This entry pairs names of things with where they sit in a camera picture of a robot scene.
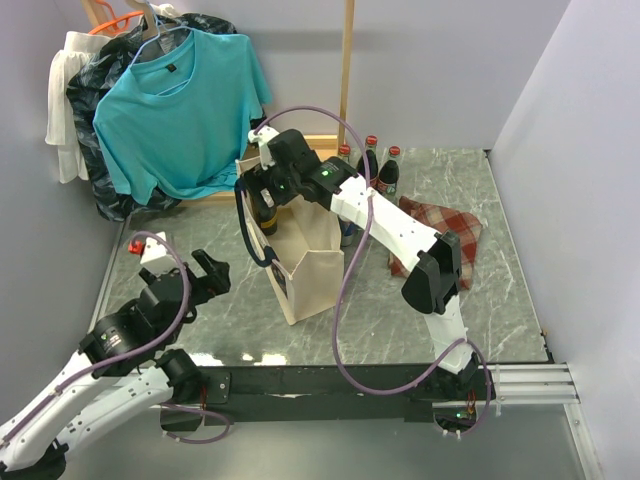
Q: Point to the wooden clothes rack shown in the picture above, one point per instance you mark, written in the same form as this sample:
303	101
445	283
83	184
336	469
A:
311	71

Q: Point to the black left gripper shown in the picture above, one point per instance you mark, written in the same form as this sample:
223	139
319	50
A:
215	281

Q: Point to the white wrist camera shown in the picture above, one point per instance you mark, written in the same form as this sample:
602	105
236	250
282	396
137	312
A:
261	137
154	257

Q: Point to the light blue wire hanger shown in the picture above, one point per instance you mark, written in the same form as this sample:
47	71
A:
155	40

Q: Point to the turquoise t-shirt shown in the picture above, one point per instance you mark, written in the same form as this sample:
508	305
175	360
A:
178	123

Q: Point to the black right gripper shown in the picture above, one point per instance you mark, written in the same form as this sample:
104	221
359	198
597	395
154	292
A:
256	179

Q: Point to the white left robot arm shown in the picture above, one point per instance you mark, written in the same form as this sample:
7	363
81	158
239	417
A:
123	366

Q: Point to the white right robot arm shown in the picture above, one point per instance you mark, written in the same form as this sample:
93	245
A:
432	259

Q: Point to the white hanging garment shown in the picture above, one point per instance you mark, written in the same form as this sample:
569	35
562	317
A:
78	49

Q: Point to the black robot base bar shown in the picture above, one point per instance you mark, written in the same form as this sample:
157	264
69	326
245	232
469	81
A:
307	393

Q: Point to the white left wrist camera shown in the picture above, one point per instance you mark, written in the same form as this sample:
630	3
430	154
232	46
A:
154	257

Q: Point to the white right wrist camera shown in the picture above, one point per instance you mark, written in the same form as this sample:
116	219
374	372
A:
261	137

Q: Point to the Coca-Cola glass bottle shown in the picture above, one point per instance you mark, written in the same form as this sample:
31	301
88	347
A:
369	160
344	152
389	174

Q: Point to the dark floral patterned shirt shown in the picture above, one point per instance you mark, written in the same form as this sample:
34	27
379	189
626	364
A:
87	88

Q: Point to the silver top drink can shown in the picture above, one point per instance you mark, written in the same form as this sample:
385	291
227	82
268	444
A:
266	214

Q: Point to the beige canvas tote bag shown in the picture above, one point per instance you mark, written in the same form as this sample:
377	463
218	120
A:
302	257

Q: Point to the orange plastic hanger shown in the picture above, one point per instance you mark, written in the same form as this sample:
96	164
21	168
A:
105	21

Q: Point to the aluminium rail profile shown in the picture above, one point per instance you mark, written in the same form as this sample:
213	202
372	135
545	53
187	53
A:
534	384

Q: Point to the red tab drink can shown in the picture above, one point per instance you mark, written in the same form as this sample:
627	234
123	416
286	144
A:
348	230

